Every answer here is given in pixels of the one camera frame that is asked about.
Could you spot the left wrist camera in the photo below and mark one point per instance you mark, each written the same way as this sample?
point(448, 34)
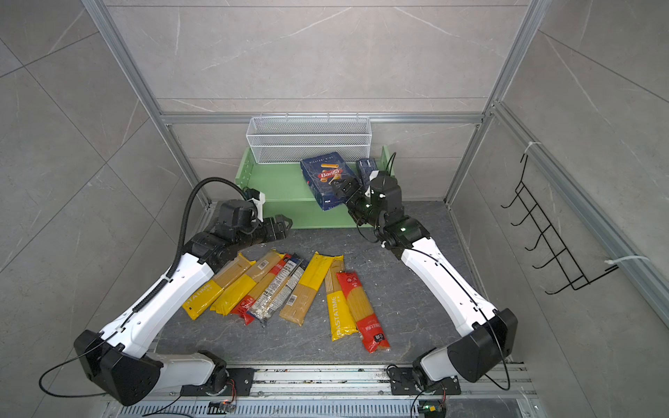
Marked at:
point(258, 199)

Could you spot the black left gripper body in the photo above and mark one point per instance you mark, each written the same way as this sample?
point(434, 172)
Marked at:
point(248, 236)

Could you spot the red spaghetti bag right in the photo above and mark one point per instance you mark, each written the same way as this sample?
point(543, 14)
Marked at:
point(370, 329)

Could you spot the red spaghetti bag left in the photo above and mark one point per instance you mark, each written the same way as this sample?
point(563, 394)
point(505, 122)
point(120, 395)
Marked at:
point(249, 300)

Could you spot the red spaghetti bag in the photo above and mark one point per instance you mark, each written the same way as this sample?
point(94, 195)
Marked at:
point(249, 300)
point(370, 329)

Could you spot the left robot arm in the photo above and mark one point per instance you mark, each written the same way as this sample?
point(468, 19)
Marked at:
point(117, 358)

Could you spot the yellow pasta bag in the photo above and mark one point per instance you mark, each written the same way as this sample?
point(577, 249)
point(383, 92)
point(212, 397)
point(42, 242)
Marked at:
point(239, 289)
point(208, 293)

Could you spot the long blue spaghetti box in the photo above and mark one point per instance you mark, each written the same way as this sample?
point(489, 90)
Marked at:
point(367, 170)

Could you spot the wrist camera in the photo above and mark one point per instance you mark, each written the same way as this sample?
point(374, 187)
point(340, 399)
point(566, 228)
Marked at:
point(258, 199)
point(372, 184)

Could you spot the yellow top brown spaghetti bag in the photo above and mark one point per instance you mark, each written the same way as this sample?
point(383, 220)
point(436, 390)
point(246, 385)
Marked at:
point(303, 296)

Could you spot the green metal shelf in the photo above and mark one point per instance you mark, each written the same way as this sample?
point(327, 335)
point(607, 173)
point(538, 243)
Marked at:
point(287, 193)

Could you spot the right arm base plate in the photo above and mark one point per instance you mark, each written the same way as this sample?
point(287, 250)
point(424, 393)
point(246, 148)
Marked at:
point(409, 381)

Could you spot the clear black label pasta bag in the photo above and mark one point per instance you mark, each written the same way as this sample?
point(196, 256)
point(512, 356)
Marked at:
point(278, 291)

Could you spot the yellow Pastatime spaghetti bag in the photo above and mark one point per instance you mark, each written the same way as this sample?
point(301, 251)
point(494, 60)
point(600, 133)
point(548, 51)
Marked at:
point(341, 320)

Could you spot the black wire hook rack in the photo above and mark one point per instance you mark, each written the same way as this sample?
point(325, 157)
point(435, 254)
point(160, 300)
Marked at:
point(549, 237)

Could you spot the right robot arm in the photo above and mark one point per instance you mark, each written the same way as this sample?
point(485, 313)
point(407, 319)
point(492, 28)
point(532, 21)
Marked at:
point(487, 334)

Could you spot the yellow pasta bag far left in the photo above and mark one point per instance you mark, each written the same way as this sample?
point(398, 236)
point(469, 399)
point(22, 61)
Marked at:
point(208, 293)

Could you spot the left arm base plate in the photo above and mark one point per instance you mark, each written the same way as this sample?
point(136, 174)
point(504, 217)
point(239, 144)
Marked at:
point(236, 381)

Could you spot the blue Barilla rigatoni box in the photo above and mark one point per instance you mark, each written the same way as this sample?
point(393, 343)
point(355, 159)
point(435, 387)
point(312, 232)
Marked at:
point(321, 172)

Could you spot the white wire mesh basket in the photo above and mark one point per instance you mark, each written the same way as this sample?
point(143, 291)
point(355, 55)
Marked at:
point(287, 140)

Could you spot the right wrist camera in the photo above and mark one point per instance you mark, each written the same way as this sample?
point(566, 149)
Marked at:
point(372, 184)

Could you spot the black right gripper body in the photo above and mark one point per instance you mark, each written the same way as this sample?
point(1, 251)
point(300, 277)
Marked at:
point(362, 208)

